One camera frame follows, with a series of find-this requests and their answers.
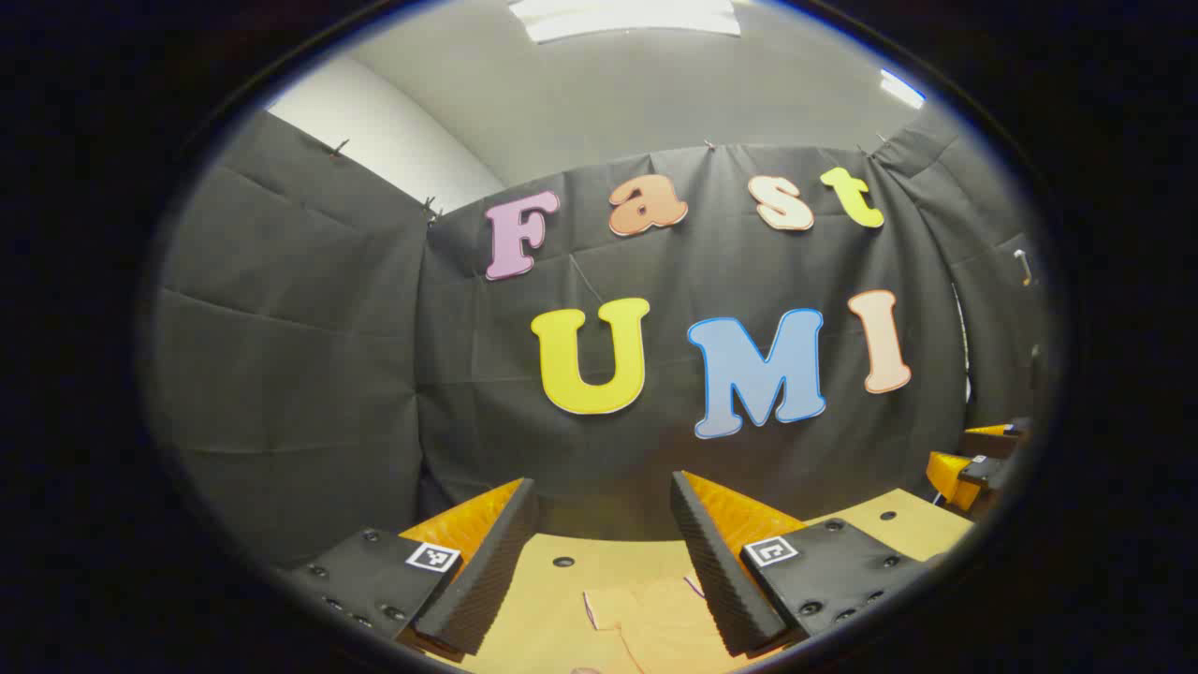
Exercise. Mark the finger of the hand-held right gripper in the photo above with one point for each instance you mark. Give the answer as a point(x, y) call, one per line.
point(947, 477)
point(992, 438)

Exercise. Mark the black backdrop cloth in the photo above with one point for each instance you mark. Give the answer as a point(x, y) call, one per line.
point(374, 374)

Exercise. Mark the orange T-shirt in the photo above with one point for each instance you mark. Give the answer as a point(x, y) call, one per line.
point(655, 618)

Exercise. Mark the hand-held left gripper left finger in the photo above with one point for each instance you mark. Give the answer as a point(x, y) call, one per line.
point(487, 571)

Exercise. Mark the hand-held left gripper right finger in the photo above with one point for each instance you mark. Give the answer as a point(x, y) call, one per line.
point(716, 571)

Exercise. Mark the small ceiling light panel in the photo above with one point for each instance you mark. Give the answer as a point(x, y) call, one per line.
point(901, 89)

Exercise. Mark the large ceiling light panel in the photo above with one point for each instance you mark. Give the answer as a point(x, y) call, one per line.
point(627, 17)

